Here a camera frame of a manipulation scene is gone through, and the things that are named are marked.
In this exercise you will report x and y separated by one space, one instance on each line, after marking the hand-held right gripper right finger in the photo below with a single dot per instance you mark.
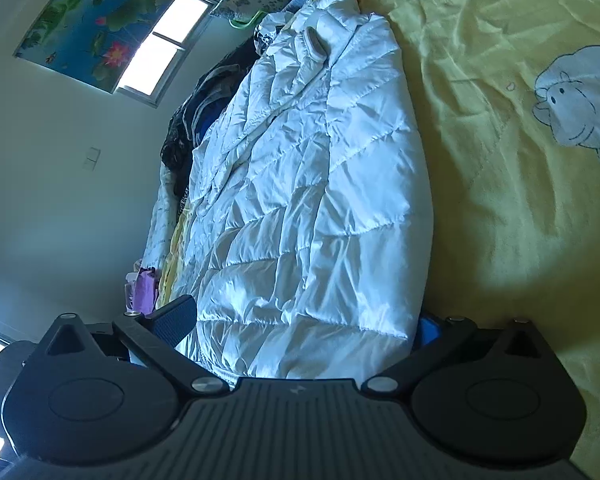
430 330

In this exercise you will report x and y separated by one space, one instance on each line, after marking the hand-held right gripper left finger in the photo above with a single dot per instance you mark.
175 317

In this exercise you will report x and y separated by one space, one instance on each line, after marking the white down jacket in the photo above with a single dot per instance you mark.
305 185

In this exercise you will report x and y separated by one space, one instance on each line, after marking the purple cloth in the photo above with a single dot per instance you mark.
145 290

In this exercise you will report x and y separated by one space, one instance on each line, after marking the white printed quilt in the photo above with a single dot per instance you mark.
157 230

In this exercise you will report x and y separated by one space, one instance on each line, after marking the yellow printed blanket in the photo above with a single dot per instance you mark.
505 210

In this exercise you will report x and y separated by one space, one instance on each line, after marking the black patterned cloth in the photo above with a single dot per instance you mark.
177 145

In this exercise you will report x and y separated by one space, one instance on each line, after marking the blue garment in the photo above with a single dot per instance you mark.
207 127

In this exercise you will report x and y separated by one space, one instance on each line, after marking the window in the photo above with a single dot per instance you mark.
175 35

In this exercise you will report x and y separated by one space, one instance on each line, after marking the black white plastic bag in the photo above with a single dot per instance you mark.
266 40

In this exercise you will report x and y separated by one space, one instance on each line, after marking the green plastic chair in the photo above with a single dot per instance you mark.
245 21

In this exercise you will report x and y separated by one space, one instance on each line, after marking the floral roller blind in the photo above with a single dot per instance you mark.
95 15

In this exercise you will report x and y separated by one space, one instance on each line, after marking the floral pillow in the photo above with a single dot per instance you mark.
242 2

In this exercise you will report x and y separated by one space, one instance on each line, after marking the wall light switch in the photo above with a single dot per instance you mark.
92 158

